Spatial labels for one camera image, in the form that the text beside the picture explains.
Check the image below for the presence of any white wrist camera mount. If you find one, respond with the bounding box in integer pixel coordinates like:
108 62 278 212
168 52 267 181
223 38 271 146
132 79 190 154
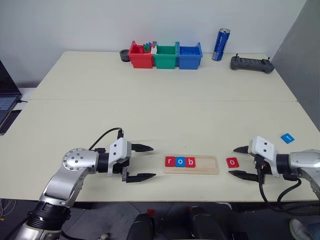
247 136 281 178
107 138 132 177

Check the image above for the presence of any blue letter tile o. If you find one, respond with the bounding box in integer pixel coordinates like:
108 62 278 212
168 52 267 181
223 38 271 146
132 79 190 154
174 156 187 168

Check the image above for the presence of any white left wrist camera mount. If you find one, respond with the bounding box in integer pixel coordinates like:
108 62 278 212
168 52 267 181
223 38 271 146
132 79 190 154
107 138 132 177

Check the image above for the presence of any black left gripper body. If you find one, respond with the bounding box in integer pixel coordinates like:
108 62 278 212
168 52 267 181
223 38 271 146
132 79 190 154
111 156 132 183

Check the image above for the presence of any green plastic storage bin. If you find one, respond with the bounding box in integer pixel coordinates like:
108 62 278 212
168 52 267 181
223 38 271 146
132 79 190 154
152 41 179 70

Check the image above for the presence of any narrow dark rounded shape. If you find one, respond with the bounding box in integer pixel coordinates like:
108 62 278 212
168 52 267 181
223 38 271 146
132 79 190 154
126 212 156 240

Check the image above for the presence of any grey handheld remote controller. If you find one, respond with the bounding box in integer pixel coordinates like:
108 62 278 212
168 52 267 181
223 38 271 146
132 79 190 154
229 53 276 75

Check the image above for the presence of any dark round cup holder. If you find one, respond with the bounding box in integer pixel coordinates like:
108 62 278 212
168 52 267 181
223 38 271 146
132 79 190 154
119 49 132 63

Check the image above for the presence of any grey white sneaker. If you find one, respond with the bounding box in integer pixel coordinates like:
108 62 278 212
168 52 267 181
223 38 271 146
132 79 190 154
289 218 314 240

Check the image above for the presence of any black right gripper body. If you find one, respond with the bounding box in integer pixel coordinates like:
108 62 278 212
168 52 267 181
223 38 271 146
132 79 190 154
253 154 273 185

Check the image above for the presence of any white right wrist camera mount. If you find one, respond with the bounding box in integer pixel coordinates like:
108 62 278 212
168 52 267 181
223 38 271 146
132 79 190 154
247 136 281 178

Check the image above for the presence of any red plastic storage bin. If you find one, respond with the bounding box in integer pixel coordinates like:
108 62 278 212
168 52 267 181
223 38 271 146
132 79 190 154
127 40 155 69

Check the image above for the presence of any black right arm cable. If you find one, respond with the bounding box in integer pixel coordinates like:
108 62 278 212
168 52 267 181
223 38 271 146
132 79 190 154
258 172 320 214

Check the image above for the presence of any wooden letter tray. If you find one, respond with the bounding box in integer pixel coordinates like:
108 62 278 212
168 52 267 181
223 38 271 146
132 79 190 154
163 154 221 176

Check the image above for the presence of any red letter tile o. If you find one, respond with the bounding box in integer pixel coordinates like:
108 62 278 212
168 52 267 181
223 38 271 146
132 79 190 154
226 157 240 169

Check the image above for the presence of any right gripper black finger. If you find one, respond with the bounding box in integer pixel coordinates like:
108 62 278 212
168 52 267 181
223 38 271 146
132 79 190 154
233 145 251 155
227 170 261 183

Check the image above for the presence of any blue plastic storage bin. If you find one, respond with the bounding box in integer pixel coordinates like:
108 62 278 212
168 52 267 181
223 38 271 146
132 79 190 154
177 41 204 70

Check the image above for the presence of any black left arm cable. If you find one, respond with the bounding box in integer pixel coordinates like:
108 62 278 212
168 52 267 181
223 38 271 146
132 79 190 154
88 127 125 154

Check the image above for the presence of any tall blue drink can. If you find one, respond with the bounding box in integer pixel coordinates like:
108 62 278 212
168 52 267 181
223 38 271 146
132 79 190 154
211 27 232 62

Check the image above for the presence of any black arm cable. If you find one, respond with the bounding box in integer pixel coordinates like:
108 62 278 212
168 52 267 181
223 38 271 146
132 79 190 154
88 127 125 154
258 172 320 214

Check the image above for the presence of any white loose wire bundle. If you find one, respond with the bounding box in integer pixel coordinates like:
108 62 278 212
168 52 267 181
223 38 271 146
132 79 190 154
0 198 16 223

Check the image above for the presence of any dark open laptop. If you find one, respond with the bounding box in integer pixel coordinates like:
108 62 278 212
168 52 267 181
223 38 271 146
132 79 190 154
0 59 23 128

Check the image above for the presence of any broad dark rounded shape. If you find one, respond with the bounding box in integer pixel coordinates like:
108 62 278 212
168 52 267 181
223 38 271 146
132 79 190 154
188 206 227 240

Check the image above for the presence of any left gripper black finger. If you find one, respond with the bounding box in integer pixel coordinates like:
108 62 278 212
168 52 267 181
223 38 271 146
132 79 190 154
125 172 157 184
130 143 155 154

